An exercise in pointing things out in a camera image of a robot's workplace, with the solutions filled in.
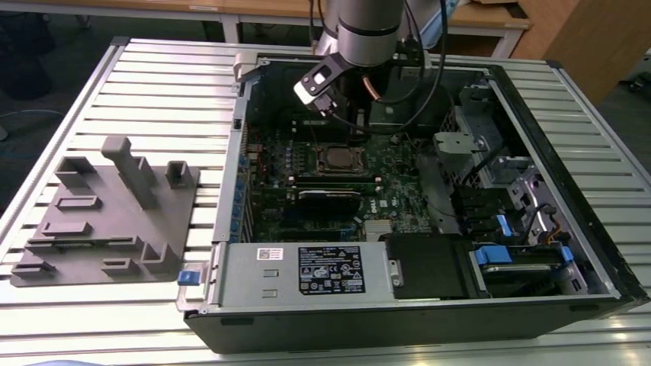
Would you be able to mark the silver topped CPU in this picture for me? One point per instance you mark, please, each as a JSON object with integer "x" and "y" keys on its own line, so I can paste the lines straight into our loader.
{"x": 339, "y": 158}

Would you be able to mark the CPU socket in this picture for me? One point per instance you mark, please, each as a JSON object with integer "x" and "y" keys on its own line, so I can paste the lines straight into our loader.
{"x": 341, "y": 174}

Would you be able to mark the perforated metal drive cage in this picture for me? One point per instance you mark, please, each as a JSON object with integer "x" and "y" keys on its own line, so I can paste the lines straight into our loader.
{"x": 472, "y": 118}

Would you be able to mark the grey case release latch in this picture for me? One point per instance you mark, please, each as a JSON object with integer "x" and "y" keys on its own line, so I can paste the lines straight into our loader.
{"x": 244, "y": 65}

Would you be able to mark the green motherboard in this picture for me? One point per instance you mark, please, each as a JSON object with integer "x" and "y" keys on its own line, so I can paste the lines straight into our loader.
{"x": 401, "y": 198}

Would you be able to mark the black graphics card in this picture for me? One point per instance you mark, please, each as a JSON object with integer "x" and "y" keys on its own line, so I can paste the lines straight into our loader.
{"x": 325, "y": 207}

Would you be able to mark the silver chipset heat sink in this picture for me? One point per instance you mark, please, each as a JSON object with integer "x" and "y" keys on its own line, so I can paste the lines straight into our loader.
{"x": 379, "y": 226}

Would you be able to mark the wooden cabinet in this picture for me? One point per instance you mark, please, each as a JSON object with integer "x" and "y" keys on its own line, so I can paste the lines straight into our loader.
{"x": 600, "y": 38}

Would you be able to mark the blue plastic clip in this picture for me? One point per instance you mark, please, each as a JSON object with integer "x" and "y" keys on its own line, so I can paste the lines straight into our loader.
{"x": 502, "y": 225}

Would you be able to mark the hard disk in blue carrier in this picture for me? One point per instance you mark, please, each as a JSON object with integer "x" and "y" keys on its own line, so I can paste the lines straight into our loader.
{"x": 491, "y": 254}

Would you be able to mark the silver power supply unit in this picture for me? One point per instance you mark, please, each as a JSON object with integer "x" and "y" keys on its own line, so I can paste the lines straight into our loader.
{"x": 244, "y": 282}

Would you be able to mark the blue case latch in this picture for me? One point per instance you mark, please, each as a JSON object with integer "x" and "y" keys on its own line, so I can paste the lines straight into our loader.
{"x": 189, "y": 277}

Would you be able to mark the black PC case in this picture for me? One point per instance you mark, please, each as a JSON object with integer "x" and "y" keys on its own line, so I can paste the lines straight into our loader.
{"x": 356, "y": 331}

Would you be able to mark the grey parts rack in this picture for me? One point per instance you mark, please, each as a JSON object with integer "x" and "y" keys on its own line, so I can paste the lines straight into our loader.
{"x": 101, "y": 228}

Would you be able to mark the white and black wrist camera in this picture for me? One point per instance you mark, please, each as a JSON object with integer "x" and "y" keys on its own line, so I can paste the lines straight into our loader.
{"x": 317, "y": 82}

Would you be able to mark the grey metal bracket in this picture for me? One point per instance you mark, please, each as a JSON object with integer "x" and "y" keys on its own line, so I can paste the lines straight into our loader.
{"x": 452, "y": 146}

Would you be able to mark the wooden desk white frame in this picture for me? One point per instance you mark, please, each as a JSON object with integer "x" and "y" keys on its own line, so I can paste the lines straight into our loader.
{"x": 127, "y": 4}
{"x": 488, "y": 21}

